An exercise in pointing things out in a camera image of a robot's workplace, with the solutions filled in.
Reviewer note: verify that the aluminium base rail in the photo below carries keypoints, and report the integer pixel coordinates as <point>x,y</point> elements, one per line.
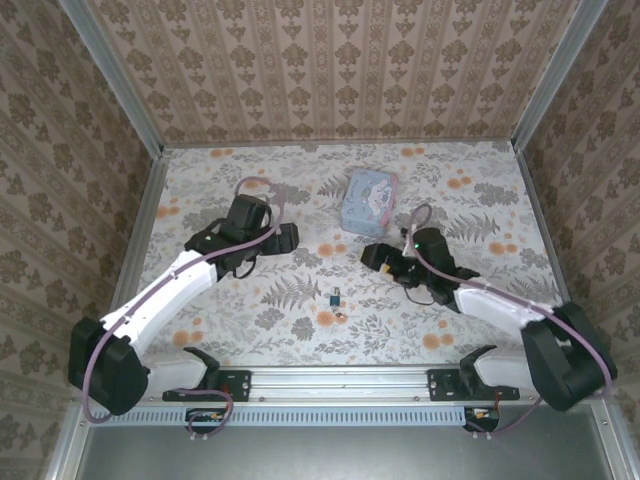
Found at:
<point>340,382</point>

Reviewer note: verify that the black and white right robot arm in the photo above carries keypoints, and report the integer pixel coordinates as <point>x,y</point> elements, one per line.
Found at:
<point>495,305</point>

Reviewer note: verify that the aluminium frame post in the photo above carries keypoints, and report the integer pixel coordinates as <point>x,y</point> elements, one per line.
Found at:
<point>112,75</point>
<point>557,75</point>

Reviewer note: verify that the small circuit board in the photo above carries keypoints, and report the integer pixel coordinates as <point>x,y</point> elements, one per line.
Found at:
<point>482,416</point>
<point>205,417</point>

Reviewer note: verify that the grey metal sheet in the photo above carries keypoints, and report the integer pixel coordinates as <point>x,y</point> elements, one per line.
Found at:
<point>325,455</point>

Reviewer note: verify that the aluminium table edge bar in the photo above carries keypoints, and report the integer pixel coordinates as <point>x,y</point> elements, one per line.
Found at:
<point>540,210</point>
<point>147,210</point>

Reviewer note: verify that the light blue cartoon tin box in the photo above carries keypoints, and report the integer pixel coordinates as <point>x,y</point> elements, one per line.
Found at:
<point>367,200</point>

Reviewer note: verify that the small teal padlock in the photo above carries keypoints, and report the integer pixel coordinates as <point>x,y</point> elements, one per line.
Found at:
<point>334,300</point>

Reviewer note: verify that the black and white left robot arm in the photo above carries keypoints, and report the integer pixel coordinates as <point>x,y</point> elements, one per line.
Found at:
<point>165,290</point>

